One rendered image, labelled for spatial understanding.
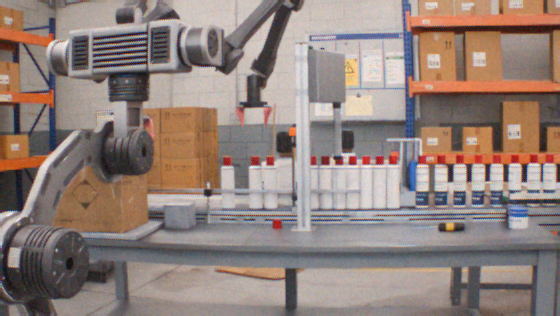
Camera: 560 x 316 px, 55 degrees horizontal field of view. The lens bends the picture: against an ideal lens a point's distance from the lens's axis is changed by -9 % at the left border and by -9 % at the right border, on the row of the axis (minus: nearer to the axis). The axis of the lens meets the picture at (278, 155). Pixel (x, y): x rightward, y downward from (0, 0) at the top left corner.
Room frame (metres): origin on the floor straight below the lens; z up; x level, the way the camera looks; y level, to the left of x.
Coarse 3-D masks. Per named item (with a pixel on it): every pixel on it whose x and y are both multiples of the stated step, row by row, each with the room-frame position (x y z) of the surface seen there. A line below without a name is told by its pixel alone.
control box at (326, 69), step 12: (312, 60) 2.09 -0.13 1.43; (324, 60) 2.11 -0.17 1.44; (336, 60) 2.16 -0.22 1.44; (312, 72) 2.10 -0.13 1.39; (324, 72) 2.11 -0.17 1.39; (336, 72) 2.16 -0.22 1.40; (312, 84) 2.10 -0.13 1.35; (324, 84) 2.11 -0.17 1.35; (336, 84) 2.16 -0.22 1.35; (312, 96) 2.10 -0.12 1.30; (324, 96) 2.11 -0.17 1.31; (336, 96) 2.16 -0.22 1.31
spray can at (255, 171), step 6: (252, 156) 2.31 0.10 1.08; (258, 156) 2.30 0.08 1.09; (252, 162) 2.29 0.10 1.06; (258, 162) 2.29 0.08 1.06; (252, 168) 2.28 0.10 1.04; (258, 168) 2.28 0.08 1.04; (252, 174) 2.28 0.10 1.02; (258, 174) 2.28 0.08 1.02; (252, 180) 2.28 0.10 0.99; (258, 180) 2.28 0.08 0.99; (252, 186) 2.28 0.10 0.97; (258, 186) 2.28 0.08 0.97; (252, 198) 2.28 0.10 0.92; (258, 198) 2.28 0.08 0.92; (252, 204) 2.28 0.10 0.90; (258, 204) 2.28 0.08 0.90
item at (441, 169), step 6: (438, 156) 2.19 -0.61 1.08; (444, 156) 2.18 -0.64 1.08; (438, 162) 2.19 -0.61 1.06; (444, 162) 2.18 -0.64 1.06; (438, 168) 2.18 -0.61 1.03; (444, 168) 2.17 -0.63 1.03; (438, 174) 2.18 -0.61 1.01; (444, 174) 2.17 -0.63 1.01; (438, 180) 2.18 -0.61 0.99; (444, 180) 2.17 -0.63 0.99; (438, 186) 2.17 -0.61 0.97; (444, 186) 2.17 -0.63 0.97; (438, 192) 2.17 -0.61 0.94; (444, 192) 2.17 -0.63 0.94; (438, 198) 2.17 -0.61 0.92; (444, 198) 2.17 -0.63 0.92; (438, 204) 2.17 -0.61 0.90; (444, 204) 2.17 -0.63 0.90
